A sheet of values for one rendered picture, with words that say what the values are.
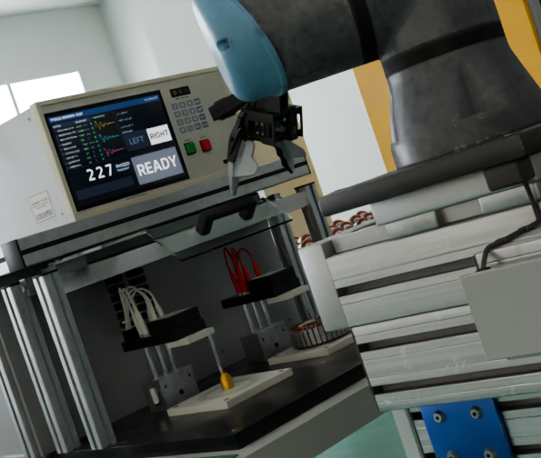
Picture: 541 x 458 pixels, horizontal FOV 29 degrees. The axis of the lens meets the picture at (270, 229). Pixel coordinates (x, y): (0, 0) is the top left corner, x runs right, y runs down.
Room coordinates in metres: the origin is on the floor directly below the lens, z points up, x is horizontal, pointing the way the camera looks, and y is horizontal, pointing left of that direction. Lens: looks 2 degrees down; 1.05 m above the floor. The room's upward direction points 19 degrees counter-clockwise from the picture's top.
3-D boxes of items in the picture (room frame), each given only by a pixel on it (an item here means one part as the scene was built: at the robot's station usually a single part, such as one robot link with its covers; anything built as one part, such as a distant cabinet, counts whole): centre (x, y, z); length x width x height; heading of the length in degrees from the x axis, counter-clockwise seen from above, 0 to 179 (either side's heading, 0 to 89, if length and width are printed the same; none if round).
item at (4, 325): (1.94, 0.24, 0.92); 0.66 x 0.01 x 0.30; 135
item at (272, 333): (1.94, 0.07, 0.80); 0.07 x 0.05 x 0.06; 135
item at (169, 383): (1.77, 0.25, 0.80); 0.07 x 0.05 x 0.06; 135
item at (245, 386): (1.67, 0.15, 0.78); 0.15 x 0.15 x 0.01; 45
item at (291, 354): (1.84, -0.03, 0.78); 0.15 x 0.15 x 0.01; 45
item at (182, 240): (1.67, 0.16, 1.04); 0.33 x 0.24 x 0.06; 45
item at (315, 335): (1.84, -0.03, 0.80); 0.11 x 0.11 x 0.04
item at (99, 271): (1.83, 0.13, 1.03); 0.62 x 0.01 x 0.03; 135
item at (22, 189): (1.99, 0.28, 1.22); 0.44 x 0.39 x 0.20; 135
